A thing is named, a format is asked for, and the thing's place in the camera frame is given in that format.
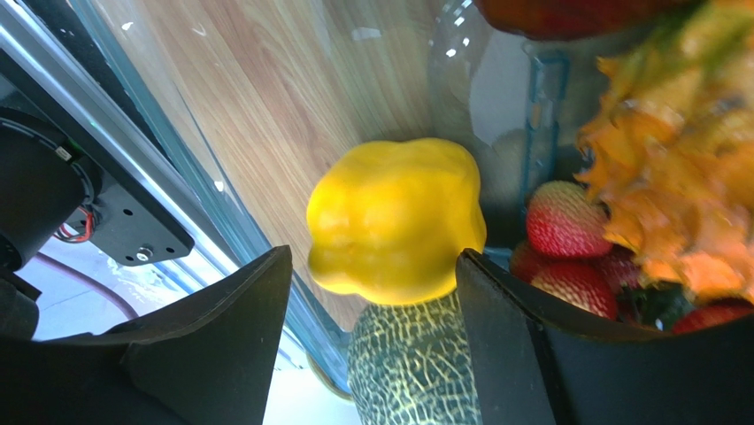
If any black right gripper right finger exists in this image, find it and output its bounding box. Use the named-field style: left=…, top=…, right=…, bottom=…
left=456, top=249, right=753, bottom=424

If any orange spiky gourd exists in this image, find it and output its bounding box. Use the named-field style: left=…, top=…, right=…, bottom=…
left=576, top=1, right=753, bottom=302

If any clear plastic food tray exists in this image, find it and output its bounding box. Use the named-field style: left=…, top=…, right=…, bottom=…
left=70, top=0, right=754, bottom=402

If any yellow bell pepper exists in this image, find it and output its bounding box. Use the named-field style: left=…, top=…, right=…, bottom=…
left=306, top=138, right=488, bottom=305

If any red strawberry bunch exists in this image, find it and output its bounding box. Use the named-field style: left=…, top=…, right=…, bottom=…
left=511, top=181, right=753, bottom=334

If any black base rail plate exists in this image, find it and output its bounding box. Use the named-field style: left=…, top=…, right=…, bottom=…
left=0, top=0, right=196, bottom=278

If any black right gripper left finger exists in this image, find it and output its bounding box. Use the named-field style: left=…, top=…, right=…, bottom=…
left=1, top=245, right=292, bottom=424

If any green netted melon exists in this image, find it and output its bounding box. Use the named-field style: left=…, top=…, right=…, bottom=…
left=347, top=293, right=482, bottom=425

